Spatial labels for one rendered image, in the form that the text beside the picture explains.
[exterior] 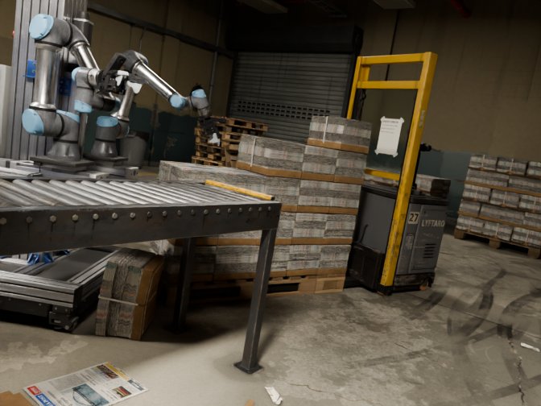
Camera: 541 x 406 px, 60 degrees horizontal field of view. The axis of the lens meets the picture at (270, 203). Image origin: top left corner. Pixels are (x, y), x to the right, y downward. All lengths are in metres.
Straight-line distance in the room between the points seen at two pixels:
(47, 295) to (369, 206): 2.61
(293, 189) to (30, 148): 1.59
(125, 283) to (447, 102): 7.86
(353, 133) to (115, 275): 1.94
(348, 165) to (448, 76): 6.27
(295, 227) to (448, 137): 6.42
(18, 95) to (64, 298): 1.07
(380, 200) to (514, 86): 5.60
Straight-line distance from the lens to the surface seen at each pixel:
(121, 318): 2.49
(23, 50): 2.82
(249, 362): 2.33
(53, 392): 2.10
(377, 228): 4.01
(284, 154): 3.09
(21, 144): 2.81
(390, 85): 3.92
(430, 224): 4.06
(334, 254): 3.57
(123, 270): 2.40
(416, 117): 3.67
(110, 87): 2.11
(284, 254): 3.26
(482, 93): 9.34
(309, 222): 3.33
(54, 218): 1.43
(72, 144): 2.51
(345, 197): 3.51
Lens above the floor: 1.09
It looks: 8 degrees down
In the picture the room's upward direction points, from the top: 9 degrees clockwise
